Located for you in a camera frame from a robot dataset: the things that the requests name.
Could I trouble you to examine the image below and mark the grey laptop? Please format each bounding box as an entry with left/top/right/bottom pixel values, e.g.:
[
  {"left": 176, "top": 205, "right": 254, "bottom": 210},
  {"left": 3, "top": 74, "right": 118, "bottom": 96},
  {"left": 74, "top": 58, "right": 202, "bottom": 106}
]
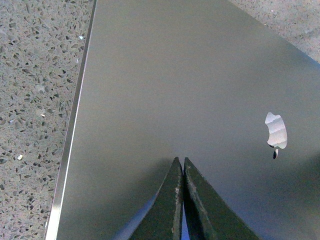
[{"left": 45, "top": 0, "right": 320, "bottom": 240}]

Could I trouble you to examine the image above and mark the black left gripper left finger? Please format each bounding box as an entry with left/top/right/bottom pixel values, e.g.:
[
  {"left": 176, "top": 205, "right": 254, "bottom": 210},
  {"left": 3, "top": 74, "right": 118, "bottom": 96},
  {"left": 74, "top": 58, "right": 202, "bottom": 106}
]
[{"left": 129, "top": 157, "right": 184, "bottom": 240}]

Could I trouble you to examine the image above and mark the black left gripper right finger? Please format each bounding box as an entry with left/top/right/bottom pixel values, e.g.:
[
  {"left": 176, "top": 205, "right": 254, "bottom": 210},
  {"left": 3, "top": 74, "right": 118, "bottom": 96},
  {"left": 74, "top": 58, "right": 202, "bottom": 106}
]
[{"left": 183, "top": 157, "right": 260, "bottom": 240}]

